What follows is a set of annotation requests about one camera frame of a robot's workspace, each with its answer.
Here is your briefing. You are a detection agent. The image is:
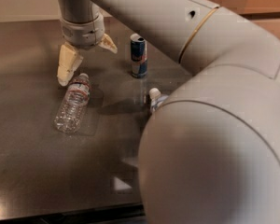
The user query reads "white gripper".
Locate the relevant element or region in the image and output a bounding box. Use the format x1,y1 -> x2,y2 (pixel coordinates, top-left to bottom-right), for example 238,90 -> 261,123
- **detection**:
57,13 -> 118,87

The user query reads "clear plastic water bottle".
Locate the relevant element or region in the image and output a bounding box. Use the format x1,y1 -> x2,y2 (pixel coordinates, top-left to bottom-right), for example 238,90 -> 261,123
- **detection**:
54,73 -> 91,133

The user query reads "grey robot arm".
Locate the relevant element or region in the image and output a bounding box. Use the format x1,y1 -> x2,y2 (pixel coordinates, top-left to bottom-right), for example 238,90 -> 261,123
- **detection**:
59,0 -> 280,224

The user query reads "white labelled water bottle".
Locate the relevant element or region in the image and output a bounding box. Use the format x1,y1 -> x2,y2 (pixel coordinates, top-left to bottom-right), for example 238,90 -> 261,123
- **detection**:
149,88 -> 168,113

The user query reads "blue silver energy drink can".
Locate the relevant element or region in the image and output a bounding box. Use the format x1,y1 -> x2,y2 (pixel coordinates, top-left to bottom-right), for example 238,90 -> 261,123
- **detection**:
130,34 -> 147,78

